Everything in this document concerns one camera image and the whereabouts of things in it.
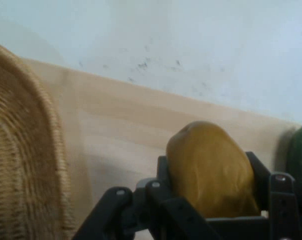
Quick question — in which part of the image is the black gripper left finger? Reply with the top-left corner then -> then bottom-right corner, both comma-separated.
73,156 -> 221,240

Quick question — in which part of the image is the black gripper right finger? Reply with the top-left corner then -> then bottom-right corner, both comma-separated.
245,151 -> 302,240

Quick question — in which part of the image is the yellow toy fruit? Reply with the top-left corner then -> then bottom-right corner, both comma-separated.
165,120 -> 262,219

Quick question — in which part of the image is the green toy vegetable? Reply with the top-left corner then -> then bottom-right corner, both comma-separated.
285,123 -> 302,187

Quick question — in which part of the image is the woven wicker basket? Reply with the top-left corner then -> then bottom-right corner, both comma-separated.
0,41 -> 75,240

